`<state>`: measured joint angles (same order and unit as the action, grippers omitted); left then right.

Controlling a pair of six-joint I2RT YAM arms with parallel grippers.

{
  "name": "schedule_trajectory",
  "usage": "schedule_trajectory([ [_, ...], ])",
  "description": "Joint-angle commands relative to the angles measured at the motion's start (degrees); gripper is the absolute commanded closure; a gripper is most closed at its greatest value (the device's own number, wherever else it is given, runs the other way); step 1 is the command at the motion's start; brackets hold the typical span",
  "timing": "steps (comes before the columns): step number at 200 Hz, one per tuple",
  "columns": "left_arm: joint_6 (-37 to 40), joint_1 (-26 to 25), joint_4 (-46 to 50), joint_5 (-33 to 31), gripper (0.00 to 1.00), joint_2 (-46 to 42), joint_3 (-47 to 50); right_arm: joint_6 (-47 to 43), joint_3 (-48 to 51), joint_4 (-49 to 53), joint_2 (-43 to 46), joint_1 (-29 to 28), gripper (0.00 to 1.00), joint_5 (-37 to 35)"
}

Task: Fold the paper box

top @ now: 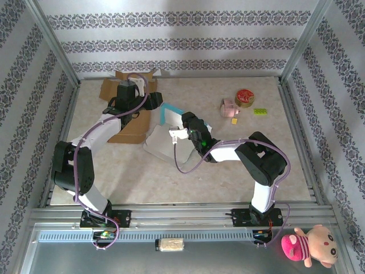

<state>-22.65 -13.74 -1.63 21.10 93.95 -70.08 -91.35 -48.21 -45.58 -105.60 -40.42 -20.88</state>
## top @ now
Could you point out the brown cardboard box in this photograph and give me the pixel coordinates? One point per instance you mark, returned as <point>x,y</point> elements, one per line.
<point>134,128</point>

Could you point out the pink plastic toy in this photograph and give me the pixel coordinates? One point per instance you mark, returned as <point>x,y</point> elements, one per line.
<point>228,109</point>

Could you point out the white blue paper box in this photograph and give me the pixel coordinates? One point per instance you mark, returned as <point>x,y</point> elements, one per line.
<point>162,145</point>

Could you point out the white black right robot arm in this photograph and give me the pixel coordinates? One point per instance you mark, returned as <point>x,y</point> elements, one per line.
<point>262,162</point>

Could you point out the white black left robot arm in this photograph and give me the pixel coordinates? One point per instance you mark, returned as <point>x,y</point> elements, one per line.
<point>72,168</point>

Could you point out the small yellow block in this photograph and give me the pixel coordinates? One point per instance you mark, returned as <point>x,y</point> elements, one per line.
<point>234,121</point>

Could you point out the round red gold tin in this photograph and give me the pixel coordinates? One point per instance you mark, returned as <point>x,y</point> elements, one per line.
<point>244,97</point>

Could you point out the green building brick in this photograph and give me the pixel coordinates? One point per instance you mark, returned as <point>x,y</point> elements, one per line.
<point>261,111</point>

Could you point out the right circuit board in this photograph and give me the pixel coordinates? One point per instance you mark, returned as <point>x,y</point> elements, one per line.
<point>261,234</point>

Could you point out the circuit board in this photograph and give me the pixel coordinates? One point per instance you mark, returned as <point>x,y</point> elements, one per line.
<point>104,235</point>
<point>261,234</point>

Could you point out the left circuit board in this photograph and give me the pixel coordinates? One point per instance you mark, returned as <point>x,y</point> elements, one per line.
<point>104,235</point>

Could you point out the grey metal tray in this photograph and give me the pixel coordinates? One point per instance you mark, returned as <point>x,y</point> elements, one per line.
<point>114,262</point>

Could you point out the beige plush pig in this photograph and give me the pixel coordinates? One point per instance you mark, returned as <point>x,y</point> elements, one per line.
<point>322,245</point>

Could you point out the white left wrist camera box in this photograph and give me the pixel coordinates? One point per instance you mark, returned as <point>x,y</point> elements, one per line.
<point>140,85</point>

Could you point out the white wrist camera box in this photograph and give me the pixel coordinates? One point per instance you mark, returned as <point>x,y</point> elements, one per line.
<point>140,85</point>
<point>179,132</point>

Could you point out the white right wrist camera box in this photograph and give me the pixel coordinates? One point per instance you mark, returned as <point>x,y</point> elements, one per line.
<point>179,132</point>

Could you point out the aluminium back rail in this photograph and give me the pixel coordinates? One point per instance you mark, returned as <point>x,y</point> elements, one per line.
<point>199,77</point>

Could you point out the aluminium rail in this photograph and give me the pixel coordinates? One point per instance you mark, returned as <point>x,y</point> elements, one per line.
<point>199,77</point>
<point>182,217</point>
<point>63,142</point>
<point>293,114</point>

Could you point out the aluminium left side rail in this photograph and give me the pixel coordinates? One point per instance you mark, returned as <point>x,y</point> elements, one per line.
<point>63,142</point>

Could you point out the aluminium front rail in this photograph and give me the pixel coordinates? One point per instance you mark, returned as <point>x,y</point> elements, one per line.
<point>182,217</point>

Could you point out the aluminium left frame post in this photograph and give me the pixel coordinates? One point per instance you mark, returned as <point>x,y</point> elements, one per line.
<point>54,42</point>

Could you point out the aluminium frame post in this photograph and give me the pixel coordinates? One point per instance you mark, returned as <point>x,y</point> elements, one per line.
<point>303,42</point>
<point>54,42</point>

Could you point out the aluminium right side rail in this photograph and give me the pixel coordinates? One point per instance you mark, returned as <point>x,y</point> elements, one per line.
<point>293,114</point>

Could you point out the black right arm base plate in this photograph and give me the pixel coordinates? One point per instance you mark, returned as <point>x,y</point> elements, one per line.
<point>242,218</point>

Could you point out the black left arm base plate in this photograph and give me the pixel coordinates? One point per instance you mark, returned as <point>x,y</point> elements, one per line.
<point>124,218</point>

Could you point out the aluminium right frame post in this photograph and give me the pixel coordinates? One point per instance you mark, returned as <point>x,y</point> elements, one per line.
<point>303,42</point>

